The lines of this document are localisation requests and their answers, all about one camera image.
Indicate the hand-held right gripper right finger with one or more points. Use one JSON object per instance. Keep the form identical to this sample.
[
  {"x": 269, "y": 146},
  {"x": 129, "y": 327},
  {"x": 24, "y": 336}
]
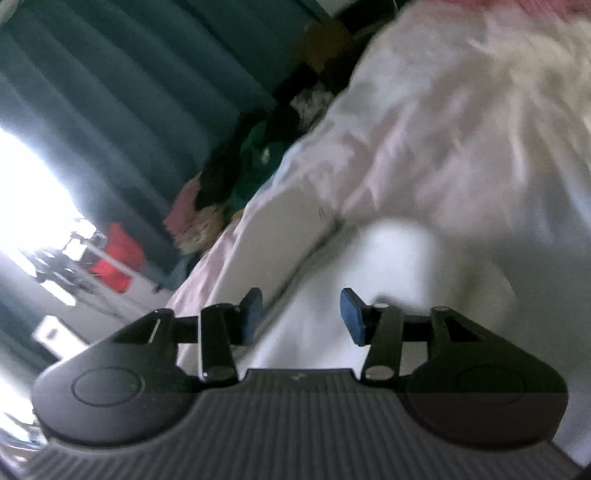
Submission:
[{"x": 353, "y": 318}]

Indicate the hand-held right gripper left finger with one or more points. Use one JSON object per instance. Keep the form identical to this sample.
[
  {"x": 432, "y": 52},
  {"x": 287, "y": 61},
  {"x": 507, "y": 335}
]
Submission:
[{"x": 252, "y": 316}]

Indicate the white garment with striped trim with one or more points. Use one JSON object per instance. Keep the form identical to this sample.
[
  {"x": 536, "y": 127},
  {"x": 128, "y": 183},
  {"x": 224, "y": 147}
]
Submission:
[{"x": 383, "y": 277}]

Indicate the beige clothing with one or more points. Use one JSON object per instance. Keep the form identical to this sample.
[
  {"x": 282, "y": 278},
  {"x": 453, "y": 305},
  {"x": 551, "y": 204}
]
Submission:
[{"x": 201, "y": 233}]

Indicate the pink clothing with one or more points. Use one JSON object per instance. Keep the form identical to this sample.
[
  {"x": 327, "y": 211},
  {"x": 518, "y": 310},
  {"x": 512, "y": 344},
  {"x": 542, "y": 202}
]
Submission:
[{"x": 182, "y": 210}]

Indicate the red bag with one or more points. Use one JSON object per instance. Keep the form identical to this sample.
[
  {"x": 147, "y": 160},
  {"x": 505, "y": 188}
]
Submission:
[{"x": 117, "y": 258}]

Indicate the green clothing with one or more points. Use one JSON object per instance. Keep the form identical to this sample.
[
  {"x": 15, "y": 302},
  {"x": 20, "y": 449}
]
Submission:
[{"x": 258, "y": 152}]

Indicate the dark clothing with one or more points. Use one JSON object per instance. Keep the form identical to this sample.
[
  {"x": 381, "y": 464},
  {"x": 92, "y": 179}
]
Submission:
[{"x": 258, "y": 138}]

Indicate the pink white bed blanket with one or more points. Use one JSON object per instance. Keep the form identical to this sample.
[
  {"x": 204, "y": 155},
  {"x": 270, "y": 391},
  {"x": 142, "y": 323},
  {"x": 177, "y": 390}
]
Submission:
[{"x": 443, "y": 115}]

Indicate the bright window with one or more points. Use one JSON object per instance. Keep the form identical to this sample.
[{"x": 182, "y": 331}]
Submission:
[{"x": 32, "y": 198}]

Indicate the wide teal curtain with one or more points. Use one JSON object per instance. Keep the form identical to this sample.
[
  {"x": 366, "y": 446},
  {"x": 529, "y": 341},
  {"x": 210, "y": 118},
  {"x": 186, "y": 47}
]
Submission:
[{"x": 124, "y": 101}]

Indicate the brown clothing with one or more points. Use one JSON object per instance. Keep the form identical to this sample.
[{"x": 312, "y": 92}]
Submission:
[{"x": 325, "y": 39}]

